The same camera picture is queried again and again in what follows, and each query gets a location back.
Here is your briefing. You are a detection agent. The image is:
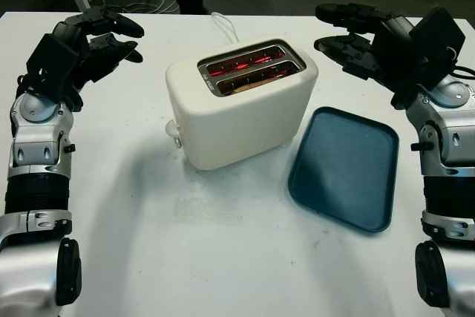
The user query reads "white toaster power cord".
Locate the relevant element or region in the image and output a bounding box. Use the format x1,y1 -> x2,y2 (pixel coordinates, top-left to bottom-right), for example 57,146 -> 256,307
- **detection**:
210,12 -> 242,44

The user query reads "dark blue plastic tray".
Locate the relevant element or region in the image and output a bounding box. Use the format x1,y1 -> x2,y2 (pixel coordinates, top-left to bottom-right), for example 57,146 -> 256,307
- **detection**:
287,106 -> 401,235

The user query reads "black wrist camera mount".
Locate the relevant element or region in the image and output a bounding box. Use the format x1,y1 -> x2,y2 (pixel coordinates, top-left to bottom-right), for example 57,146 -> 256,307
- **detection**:
25,33 -> 82,78
409,6 -> 467,73

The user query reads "white toaster lever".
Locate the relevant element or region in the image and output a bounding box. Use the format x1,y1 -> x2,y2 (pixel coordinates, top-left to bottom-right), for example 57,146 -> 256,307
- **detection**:
164,119 -> 180,140

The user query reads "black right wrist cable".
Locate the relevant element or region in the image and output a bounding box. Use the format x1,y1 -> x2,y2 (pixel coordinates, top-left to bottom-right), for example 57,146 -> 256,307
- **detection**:
447,65 -> 475,81

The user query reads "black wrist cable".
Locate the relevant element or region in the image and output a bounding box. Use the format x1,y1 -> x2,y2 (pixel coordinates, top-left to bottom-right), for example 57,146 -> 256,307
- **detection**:
447,65 -> 475,81
14,71 -> 36,96

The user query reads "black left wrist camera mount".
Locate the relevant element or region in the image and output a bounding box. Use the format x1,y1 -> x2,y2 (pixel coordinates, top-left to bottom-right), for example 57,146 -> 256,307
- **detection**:
25,33 -> 82,78

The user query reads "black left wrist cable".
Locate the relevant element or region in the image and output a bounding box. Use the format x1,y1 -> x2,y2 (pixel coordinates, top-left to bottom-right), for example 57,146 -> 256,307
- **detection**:
14,71 -> 36,96

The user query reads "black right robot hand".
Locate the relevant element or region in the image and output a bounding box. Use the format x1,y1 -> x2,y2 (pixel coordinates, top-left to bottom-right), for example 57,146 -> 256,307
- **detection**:
313,1 -> 447,108

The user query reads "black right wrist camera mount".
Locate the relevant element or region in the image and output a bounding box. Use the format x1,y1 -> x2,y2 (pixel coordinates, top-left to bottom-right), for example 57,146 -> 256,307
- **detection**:
409,6 -> 467,73

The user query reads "browned toast slice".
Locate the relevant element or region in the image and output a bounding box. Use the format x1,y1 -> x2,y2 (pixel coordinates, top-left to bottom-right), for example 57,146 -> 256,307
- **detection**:
228,78 -> 274,94

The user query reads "cream white toaster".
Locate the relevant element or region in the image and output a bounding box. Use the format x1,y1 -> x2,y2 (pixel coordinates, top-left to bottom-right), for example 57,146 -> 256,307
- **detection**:
165,38 -> 320,171

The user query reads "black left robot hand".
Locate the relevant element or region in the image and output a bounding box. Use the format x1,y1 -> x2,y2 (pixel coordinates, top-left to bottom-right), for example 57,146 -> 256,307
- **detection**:
43,5 -> 145,112

